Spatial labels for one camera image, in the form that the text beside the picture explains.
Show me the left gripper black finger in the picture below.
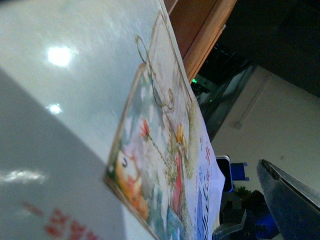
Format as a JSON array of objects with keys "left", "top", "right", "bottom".
[{"left": 256, "top": 159, "right": 320, "bottom": 240}]

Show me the left wooden cabinet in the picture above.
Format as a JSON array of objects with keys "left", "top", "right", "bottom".
[{"left": 164, "top": 0, "right": 237, "bottom": 83}]

